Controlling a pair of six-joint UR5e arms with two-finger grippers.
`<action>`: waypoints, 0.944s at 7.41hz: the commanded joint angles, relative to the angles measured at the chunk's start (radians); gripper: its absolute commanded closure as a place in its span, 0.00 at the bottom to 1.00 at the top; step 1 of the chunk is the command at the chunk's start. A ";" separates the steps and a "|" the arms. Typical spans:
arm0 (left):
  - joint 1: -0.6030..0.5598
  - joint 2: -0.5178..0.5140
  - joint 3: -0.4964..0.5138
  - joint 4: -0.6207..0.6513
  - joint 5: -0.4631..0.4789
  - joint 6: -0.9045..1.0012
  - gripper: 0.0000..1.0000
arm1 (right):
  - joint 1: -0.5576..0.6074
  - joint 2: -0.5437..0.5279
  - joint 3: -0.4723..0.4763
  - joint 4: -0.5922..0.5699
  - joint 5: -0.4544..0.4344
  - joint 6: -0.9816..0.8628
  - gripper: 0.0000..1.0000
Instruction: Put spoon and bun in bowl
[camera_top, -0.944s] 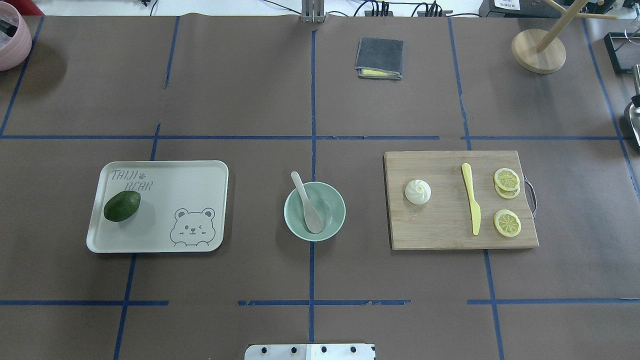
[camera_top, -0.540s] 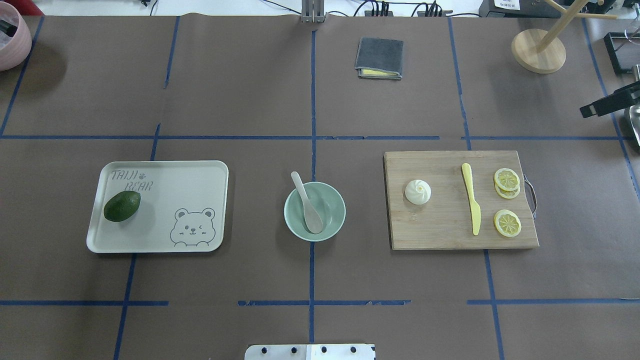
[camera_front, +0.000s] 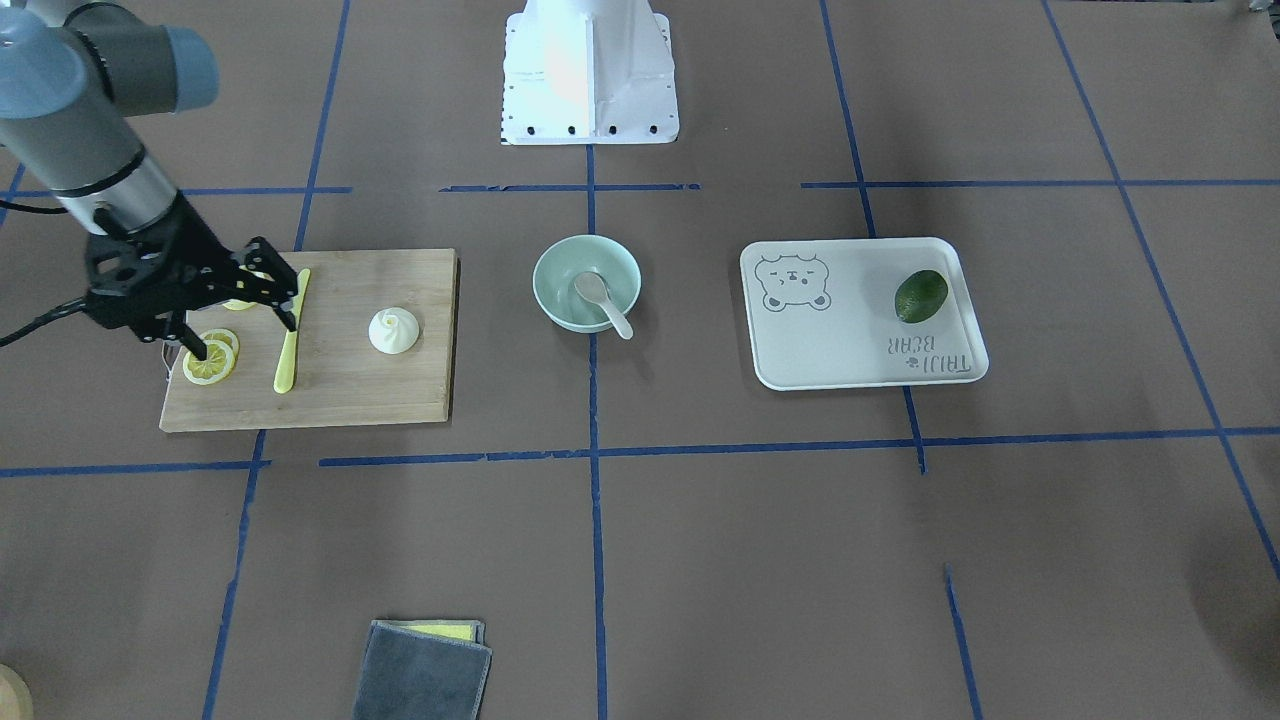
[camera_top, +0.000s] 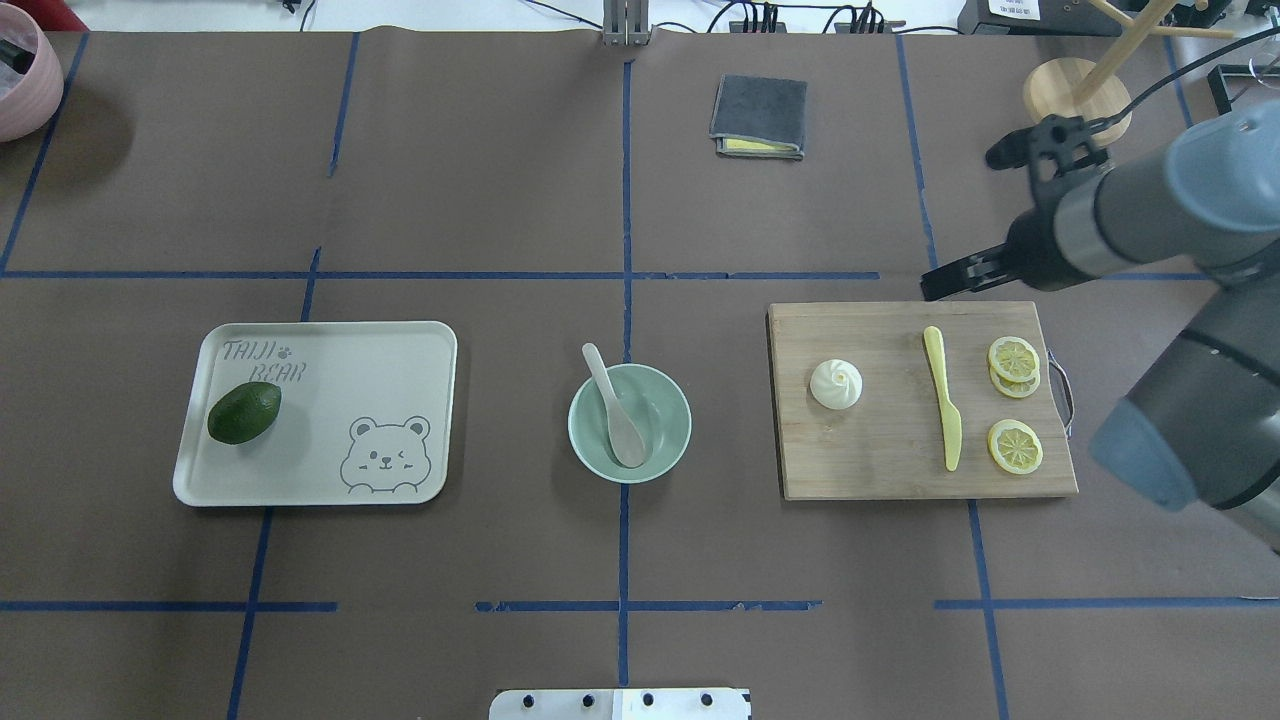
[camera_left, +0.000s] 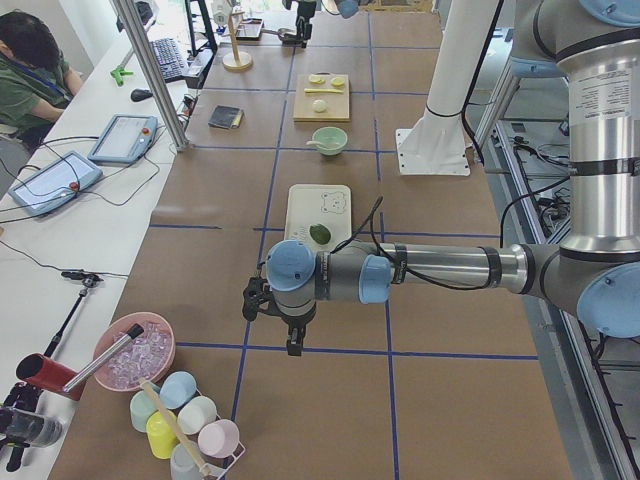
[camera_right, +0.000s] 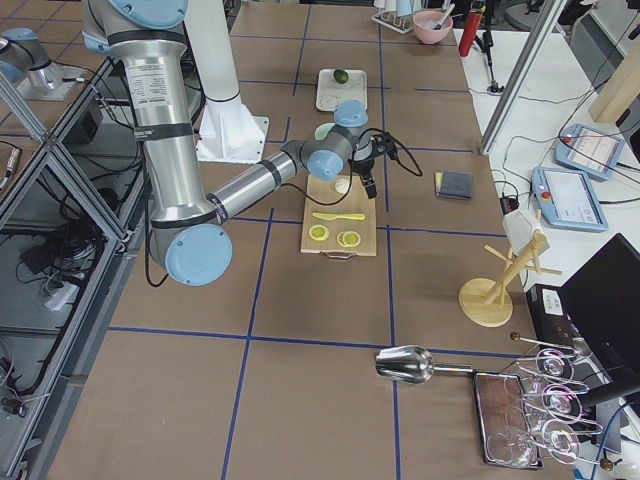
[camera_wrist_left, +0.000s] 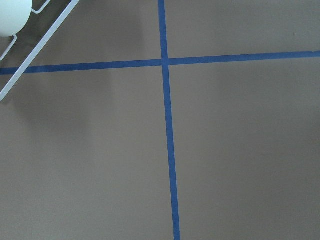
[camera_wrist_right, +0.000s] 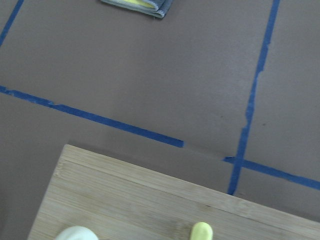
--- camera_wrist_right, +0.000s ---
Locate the yellow plastic knife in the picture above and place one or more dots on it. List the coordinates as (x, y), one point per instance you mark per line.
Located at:
(201, 231)

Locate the bamboo cutting board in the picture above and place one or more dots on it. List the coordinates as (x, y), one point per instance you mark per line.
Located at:
(122, 201)

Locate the grey folded cloth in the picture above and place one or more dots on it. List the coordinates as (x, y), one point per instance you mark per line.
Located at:
(155, 8)

